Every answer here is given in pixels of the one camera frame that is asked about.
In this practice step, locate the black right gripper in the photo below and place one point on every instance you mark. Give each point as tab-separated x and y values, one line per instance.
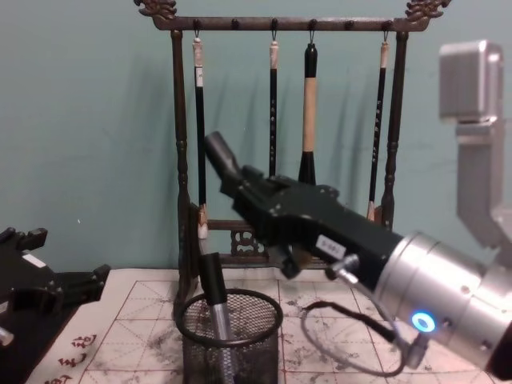
320	224

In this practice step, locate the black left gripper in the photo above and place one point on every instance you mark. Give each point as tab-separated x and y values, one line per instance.
28	284

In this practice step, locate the silver pen with black cap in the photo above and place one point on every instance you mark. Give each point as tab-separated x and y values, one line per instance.
214	280

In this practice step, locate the dark wooden brush rack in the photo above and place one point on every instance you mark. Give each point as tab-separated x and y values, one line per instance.
182	168

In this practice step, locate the thin black calligraphy brush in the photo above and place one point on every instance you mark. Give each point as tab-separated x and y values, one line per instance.
378	120
273	112

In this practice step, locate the black brush with white tip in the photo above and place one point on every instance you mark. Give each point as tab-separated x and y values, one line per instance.
199	120

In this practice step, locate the black mesh pen holder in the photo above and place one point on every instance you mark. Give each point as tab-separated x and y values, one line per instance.
232	352

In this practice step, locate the white gridded calligraphy mat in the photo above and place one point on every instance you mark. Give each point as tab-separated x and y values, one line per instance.
340	344

